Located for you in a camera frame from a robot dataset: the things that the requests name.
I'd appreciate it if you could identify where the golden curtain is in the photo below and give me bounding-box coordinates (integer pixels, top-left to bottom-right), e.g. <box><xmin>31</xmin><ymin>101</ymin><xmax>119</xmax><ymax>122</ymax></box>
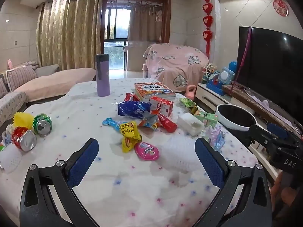
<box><xmin>35</xmin><ymin>0</ymin><xmax>105</xmax><ymax>71</ymax></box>

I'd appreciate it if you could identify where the red crushed can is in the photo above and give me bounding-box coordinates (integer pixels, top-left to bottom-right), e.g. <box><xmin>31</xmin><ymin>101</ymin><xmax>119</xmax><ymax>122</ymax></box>
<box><xmin>11</xmin><ymin>127</ymin><xmax>37</xmax><ymax>152</ymax></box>

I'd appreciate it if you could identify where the yellow snack wrapper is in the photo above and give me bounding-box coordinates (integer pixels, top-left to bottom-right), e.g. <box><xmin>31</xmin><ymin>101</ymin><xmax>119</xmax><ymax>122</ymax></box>
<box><xmin>119</xmin><ymin>121</ymin><xmax>143</xmax><ymax>153</ymax></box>

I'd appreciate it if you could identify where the white foam net sleeve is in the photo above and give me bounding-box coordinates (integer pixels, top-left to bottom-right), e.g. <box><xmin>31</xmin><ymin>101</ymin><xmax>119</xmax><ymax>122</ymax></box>
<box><xmin>161</xmin><ymin>135</ymin><xmax>202</xmax><ymax>173</ymax></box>

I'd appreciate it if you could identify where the white floral tablecloth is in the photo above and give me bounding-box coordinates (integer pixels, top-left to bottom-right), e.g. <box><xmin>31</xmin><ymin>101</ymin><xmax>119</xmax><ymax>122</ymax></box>
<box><xmin>0</xmin><ymin>77</ymin><xmax>260</xmax><ymax>227</ymax></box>

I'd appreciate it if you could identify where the purple thermos bottle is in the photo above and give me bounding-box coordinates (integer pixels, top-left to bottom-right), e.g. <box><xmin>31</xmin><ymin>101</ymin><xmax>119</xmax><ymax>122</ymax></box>
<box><xmin>95</xmin><ymin>54</ymin><xmax>110</xmax><ymax>97</ymax></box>

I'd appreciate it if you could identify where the pink sofa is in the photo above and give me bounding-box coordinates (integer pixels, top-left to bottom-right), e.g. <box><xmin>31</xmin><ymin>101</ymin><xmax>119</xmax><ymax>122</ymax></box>
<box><xmin>0</xmin><ymin>61</ymin><xmax>96</xmax><ymax>124</ymax></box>

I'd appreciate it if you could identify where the black television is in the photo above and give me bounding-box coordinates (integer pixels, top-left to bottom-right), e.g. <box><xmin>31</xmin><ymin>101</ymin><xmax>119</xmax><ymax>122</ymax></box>
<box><xmin>236</xmin><ymin>26</ymin><xmax>303</xmax><ymax>124</ymax></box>

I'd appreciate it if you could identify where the green jelly pouch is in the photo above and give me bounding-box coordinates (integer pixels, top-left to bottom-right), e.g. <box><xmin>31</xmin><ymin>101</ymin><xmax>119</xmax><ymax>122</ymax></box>
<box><xmin>179</xmin><ymin>97</ymin><xmax>198</xmax><ymax>114</ymax></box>

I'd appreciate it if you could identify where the round red wall decoration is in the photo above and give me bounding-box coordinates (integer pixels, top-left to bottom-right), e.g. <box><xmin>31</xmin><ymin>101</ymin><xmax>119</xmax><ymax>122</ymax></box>
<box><xmin>273</xmin><ymin>0</ymin><xmax>290</xmax><ymax>17</ymax></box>

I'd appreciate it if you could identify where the wooden board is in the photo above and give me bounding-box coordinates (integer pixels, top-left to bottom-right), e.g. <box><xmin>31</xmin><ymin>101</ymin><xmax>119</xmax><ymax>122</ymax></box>
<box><xmin>222</xmin><ymin>85</ymin><xmax>303</xmax><ymax>134</ymax></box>

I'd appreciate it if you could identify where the red hanging knot decoration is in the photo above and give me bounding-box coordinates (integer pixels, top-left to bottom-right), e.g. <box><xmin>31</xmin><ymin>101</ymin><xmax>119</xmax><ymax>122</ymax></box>
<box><xmin>202</xmin><ymin>0</ymin><xmax>214</xmax><ymax>56</ymax></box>

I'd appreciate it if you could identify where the blue toy machine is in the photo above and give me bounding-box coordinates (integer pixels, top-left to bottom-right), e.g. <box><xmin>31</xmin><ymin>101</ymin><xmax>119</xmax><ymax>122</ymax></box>
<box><xmin>206</xmin><ymin>67</ymin><xmax>235</xmax><ymax>95</ymax></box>

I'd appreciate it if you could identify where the blue snack wrapper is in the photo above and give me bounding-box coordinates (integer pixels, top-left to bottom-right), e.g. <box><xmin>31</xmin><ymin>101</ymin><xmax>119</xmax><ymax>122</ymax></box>
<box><xmin>117</xmin><ymin>101</ymin><xmax>152</xmax><ymax>120</ymax></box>

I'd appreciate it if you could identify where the pink stick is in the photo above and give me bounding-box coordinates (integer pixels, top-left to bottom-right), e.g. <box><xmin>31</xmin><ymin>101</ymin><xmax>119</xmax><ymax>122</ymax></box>
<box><xmin>233</xmin><ymin>27</ymin><xmax>252</xmax><ymax>88</ymax></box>

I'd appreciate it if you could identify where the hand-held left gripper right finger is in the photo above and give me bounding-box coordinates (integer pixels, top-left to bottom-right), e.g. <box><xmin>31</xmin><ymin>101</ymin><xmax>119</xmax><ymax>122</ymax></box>
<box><xmin>194</xmin><ymin>137</ymin><xmax>273</xmax><ymax>227</ymax></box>

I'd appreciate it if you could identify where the red sausage packet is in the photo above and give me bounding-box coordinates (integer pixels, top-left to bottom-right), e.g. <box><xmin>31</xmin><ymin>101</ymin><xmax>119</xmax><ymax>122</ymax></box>
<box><xmin>157</xmin><ymin>113</ymin><xmax>178</xmax><ymax>133</ymax></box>

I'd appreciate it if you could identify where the pastel snack wrapper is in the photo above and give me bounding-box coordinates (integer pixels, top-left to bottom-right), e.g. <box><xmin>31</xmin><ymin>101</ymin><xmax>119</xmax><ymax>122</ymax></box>
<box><xmin>205</xmin><ymin>125</ymin><xmax>226</xmax><ymax>150</ymax></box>

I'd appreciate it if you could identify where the striped cushion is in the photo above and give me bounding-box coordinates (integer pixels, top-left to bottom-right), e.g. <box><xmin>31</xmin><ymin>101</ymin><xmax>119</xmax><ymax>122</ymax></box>
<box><xmin>0</xmin><ymin>78</ymin><xmax>9</xmax><ymax>98</ymax></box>
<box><xmin>6</xmin><ymin>65</ymin><xmax>37</xmax><ymax>92</ymax></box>

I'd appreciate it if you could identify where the person's right hand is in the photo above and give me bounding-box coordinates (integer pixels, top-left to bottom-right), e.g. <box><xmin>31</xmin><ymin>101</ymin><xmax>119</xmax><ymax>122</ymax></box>
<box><xmin>270</xmin><ymin>171</ymin><xmax>297</xmax><ymax>210</ymax></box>

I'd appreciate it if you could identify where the silver orange snack wrapper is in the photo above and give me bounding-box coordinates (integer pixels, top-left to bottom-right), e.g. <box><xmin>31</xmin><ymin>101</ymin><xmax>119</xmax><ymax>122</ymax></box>
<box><xmin>138</xmin><ymin>113</ymin><xmax>162</xmax><ymax>130</ymax></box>

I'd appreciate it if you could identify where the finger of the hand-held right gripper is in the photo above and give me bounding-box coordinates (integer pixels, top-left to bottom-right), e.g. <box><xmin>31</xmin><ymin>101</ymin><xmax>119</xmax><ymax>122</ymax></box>
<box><xmin>246</xmin><ymin>124</ymin><xmax>281</xmax><ymax>148</ymax></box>
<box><xmin>267</xmin><ymin>122</ymin><xmax>303</xmax><ymax>143</ymax></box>

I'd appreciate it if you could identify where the grey pillow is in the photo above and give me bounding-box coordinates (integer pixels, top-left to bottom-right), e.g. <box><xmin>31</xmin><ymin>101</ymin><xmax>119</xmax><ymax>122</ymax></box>
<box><xmin>35</xmin><ymin>64</ymin><xmax>60</xmax><ymax>78</ymax></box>

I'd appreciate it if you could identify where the red milk carton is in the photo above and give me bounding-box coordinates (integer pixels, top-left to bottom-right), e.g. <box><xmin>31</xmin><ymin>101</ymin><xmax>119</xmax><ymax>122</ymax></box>
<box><xmin>149</xmin><ymin>96</ymin><xmax>174</xmax><ymax>117</ymax></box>

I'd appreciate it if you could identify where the pink heart print cover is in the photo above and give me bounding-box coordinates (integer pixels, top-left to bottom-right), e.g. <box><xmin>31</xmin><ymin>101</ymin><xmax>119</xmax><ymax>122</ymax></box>
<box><xmin>143</xmin><ymin>43</ymin><xmax>210</xmax><ymax>93</ymax></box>

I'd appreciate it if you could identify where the balcony curtain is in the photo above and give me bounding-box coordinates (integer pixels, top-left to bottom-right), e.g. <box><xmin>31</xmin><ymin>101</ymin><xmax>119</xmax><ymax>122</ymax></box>
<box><xmin>127</xmin><ymin>2</ymin><xmax>164</xmax><ymax>46</ymax></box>

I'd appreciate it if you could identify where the green juice carton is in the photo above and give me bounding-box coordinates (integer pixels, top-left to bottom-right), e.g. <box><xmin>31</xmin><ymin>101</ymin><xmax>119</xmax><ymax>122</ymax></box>
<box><xmin>193</xmin><ymin>110</ymin><xmax>218</xmax><ymax>126</ymax></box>

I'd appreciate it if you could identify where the green crushed can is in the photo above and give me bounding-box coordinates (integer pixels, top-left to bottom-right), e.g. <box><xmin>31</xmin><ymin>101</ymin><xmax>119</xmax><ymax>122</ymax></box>
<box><xmin>32</xmin><ymin>113</ymin><xmax>53</xmax><ymax>137</ymax></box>

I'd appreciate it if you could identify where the blue bone-shaped packet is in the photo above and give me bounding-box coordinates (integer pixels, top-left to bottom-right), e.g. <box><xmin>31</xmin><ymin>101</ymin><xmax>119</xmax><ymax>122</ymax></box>
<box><xmin>102</xmin><ymin>117</ymin><xmax>124</xmax><ymax>131</ymax></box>

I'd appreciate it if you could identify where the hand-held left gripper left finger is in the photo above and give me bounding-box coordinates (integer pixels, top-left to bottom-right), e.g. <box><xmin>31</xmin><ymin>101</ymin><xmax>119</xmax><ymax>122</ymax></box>
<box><xmin>19</xmin><ymin>138</ymin><xmax>100</xmax><ymax>227</ymax></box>

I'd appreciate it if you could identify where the white television cabinet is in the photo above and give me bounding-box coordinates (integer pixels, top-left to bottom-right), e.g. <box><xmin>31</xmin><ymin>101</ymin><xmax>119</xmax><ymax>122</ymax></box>
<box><xmin>195</xmin><ymin>82</ymin><xmax>284</xmax><ymax>181</ymax></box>

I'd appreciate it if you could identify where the colourful book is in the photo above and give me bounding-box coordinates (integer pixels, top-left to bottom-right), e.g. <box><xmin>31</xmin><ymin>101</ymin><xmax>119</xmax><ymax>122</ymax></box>
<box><xmin>134</xmin><ymin>82</ymin><xmax>177</xmax><ymax>101</ymax></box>

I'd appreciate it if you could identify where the red snack wrapper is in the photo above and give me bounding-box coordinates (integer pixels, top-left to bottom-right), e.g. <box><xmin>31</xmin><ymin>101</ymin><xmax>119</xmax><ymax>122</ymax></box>
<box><xmin>124</xmin><ymin>92</ymin><xmax>141</xmax><ymax>103</ymax></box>

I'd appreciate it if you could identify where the white tissue pack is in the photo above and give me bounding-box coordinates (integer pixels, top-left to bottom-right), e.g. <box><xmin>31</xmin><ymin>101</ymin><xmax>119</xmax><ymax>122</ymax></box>
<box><xmin>177</xmin><ymin>113</ymin><xmax>205</xmax><ymax>137</ymax></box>

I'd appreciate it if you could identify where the white crumpled paper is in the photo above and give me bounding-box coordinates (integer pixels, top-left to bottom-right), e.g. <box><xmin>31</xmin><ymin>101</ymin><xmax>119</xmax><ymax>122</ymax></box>
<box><xmin>2</xmin><ymin>124</ymin><xmax>15</xmax><ymax>145</ymax></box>

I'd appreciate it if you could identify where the pink round candy packet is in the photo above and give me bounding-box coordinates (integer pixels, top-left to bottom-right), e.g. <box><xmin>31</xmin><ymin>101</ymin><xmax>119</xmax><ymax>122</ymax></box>
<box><xmin>134</xmin><ymin>141</ymin><xmax>161</xmax><ymax>160</ymax></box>

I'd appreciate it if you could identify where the ferris wheel toy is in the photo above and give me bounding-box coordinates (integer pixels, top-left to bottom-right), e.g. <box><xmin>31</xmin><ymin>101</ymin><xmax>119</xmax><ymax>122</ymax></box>
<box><xmin>202</xmin><ymin>62</ymin><xmax>218</xmax><ymax>81</ymax></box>

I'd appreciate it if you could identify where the pink kettlebell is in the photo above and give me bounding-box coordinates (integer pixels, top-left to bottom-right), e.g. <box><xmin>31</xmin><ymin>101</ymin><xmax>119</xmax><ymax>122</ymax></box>
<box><xmin>185</xmin><ymin>85</ymin><xmax>196</xmax><ymax>100</ymax></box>

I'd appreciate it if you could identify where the white trash bin black liner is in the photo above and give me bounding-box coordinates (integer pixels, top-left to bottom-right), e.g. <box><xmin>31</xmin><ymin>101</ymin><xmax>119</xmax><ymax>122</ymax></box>
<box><xmin>215</xmin><ymin>103</ymin><xmax>257</xmax><ymax>132</ymax></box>

